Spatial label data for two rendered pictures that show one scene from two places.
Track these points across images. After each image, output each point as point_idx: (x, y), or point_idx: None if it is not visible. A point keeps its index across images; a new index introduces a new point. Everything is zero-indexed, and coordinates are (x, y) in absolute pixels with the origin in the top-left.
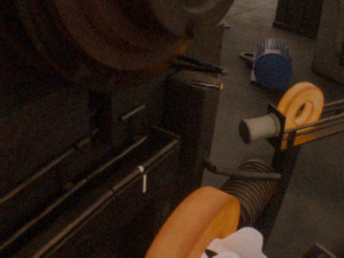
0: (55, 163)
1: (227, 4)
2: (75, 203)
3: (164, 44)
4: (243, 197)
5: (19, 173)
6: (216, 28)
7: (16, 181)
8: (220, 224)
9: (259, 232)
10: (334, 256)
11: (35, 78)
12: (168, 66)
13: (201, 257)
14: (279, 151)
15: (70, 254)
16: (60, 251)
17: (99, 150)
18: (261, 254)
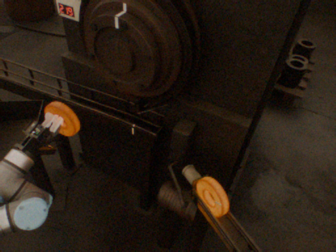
0: (120, 99)
1: (136, 88)
2: (123, 117)
3: None
4: (165, 189)
5: (110, 91)
6: (234, 123)
7: (109, 92)
8: (60, 113)
9: (53, 117)
10: (42, 131)
11: None
12: (145, 100)
13: (56, 115)
14: (190, 197)
15: (99, 119)
16: (96, 115)
17: (146, 114)
18: (52, 123)
